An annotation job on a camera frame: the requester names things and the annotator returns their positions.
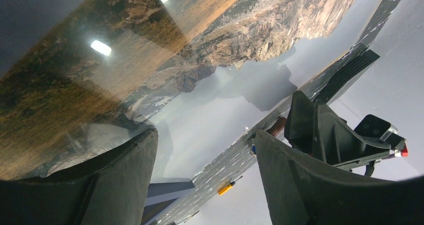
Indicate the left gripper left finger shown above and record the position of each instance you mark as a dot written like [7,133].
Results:
[109,189]

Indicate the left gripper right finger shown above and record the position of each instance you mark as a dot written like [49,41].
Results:
[302,190]

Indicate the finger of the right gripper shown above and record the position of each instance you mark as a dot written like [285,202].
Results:
[316,130]

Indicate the mountain photo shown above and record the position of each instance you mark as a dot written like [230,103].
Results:
[81,77]

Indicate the blue photo frame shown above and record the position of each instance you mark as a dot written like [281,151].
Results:
[161,197]

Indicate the red brown small tool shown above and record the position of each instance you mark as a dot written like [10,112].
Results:
[273,130]

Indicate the black rectangular box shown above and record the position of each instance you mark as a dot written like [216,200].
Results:
[344,75]

